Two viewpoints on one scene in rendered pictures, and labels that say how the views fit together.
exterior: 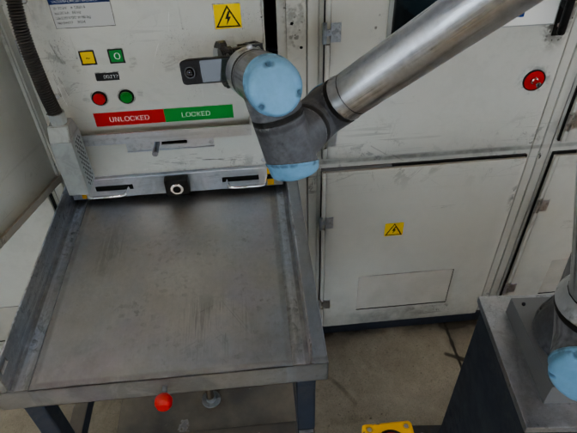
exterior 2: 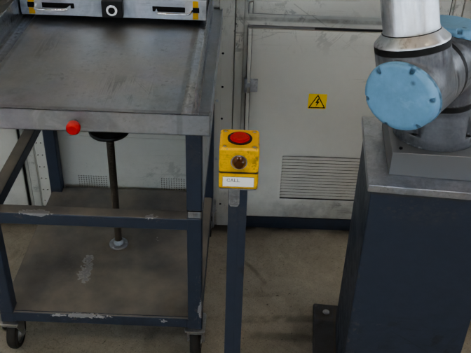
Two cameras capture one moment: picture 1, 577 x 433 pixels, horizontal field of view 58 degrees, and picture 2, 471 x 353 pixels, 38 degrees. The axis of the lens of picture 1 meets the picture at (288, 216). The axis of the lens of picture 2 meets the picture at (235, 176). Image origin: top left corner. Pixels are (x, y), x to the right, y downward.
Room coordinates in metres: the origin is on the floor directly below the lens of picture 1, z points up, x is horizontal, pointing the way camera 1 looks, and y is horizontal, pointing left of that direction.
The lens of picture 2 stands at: (-0.83, -0.23, 1.61)
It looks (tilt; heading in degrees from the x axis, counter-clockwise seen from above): 34 degrees down; 4
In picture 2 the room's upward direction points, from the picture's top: 2 degrees clockwise
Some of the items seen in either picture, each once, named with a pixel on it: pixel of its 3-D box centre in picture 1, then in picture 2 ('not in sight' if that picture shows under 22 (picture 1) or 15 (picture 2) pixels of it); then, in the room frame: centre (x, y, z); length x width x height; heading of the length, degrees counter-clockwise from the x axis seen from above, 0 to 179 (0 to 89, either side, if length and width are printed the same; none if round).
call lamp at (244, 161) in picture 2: not in sight; (238, 163); (0.32, -0.15, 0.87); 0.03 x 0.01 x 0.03; 94
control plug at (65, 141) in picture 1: (71, 155); not in sight; (0.99, 0.49, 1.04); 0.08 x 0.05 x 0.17; 4
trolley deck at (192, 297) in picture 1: (177, 258); (103, 59); (0.87, 0.27, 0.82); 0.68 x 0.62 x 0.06; 4
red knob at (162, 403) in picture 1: (163, 397); (73, 125); (0.51, 0.24, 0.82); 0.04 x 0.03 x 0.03; 4
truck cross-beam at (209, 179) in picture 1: (178, 177); (114, 4); (1.08, 0.28, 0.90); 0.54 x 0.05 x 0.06; 94
